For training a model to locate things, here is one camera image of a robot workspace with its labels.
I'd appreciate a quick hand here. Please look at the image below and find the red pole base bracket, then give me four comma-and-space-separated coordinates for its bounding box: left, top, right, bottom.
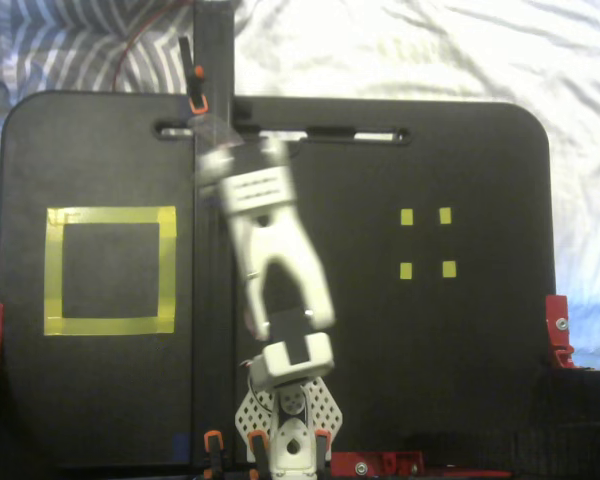
331, 451, 426, 476

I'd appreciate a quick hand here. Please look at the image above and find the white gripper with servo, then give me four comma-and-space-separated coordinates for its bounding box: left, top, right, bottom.
188, 114, 292, 190

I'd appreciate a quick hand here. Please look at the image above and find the white grey striped bedsheet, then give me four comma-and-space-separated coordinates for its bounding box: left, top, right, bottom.
0, 0, 600, 371

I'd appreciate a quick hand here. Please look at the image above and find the yellow tape square outline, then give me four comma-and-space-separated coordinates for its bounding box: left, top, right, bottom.
43, 205, 177, 337

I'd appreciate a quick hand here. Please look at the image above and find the blue tape piece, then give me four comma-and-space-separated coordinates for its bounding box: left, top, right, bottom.
172, 433, 191, 464

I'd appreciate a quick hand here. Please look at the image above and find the orange black spring clamp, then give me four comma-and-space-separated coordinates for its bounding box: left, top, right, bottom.
203, 430, 227, 479
178, 35, 210, 116

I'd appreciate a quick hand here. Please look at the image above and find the thin red cable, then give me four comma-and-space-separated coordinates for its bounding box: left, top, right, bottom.
110, 0, 194, 94

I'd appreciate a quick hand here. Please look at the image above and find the orange base clamp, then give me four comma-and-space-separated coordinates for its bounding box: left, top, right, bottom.
248, 430, 270, 479
313, 428, 332, 471

